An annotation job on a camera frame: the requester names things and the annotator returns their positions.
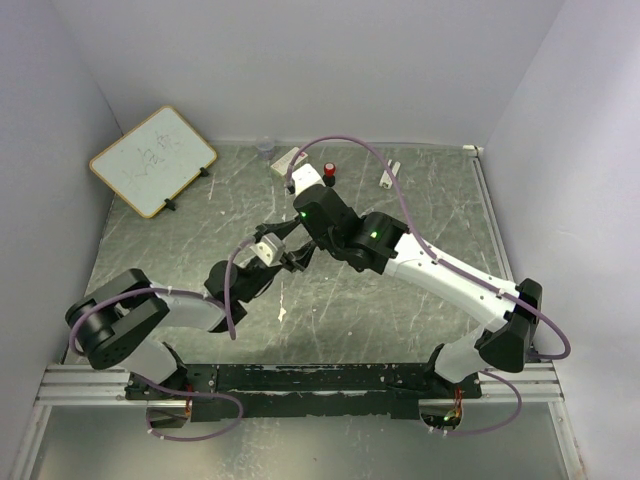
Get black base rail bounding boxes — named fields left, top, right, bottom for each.
left=124, top=362, right=484, bottom=424

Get clear plastic cup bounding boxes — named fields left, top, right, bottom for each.
left=255, top=136, right=275, bottom=161

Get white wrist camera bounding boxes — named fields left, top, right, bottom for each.
left=250, top=233, right=285, bottom=267
left=291, top=163, right=324, bottom=196

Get small whiteboard wooden frame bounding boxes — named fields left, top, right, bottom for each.
left=89, top=105, right=218, bottom=219

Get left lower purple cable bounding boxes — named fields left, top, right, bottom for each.
left=132, top=372, right=245, bottom=442

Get aluminium table edge rail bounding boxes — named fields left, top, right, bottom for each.
left=469, top=149, right=586, bottom=480

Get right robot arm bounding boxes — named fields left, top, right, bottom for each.
left=293, top=184, right=543, bottom=398

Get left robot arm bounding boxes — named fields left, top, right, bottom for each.
left=65, top=219, right=316, bottom=399

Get white corner bracket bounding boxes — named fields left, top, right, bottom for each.
left=462, top=144, right=484, bottom=155

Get white plastic clip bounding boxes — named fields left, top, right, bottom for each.
left=379, top=159, right=401, bottom=190

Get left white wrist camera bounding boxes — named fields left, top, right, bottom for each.
left=250, top=233, right=285, bottom=267

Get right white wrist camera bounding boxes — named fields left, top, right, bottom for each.
left=291, top=163, right=324, bottom=196

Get red black stamp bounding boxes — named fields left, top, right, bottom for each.
left=323, top=162, right=336, bottom=187

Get white cardboard box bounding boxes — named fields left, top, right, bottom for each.
left=270, top=147, right=308, bottom=177

